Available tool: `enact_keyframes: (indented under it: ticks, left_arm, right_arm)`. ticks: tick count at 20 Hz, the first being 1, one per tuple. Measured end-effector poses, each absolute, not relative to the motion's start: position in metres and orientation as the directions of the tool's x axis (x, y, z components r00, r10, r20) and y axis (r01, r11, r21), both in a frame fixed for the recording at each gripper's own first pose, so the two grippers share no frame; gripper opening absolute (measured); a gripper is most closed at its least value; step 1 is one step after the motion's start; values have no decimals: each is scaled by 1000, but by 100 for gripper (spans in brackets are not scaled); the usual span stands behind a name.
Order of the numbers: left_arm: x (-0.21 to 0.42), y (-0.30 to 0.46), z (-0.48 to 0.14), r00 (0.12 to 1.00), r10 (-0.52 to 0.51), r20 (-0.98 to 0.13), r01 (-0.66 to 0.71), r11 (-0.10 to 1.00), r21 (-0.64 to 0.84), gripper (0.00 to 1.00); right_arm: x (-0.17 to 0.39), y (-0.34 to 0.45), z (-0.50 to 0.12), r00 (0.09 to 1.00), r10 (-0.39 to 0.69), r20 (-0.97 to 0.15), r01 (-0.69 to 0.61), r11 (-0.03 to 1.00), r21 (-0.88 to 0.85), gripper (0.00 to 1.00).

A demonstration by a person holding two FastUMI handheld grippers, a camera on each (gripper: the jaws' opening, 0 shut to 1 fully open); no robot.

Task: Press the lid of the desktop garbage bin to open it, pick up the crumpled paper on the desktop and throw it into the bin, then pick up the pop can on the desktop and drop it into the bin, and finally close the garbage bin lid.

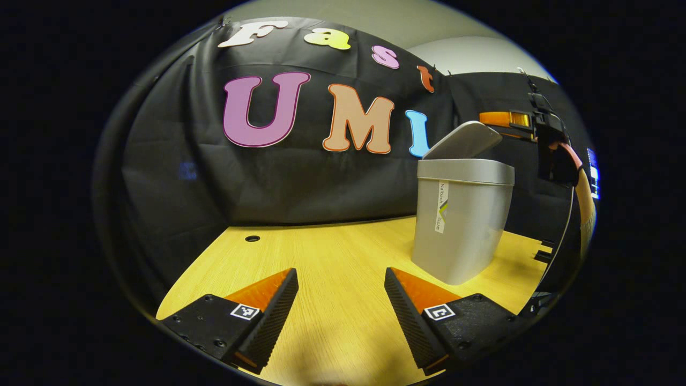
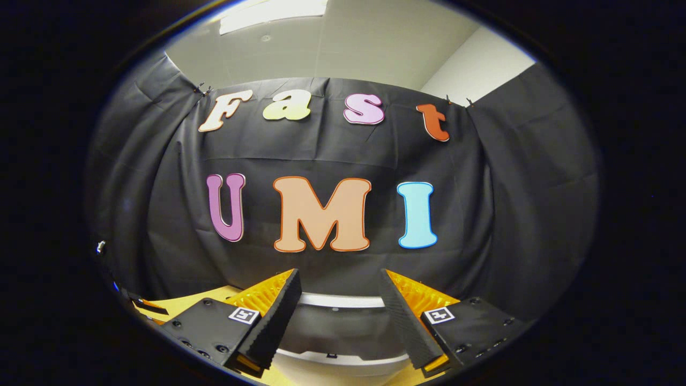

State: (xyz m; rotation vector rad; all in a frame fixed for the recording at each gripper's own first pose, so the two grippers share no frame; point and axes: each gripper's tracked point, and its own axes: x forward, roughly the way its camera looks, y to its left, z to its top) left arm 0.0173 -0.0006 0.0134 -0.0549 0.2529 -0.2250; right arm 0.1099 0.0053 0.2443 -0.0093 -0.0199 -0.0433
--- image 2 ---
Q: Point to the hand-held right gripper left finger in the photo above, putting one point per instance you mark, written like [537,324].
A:
[278,321]

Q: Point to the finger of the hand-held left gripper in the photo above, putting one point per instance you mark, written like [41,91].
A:
[153,308]
[155,320]

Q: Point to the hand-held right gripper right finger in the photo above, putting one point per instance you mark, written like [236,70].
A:
[404,321]

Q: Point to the grey desktop garbage bin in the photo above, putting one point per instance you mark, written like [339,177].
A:
[337,332]

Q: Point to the wooden desktop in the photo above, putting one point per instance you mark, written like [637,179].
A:
[182,304]

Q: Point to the ceiling light panel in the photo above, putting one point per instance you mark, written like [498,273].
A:
[273,13]

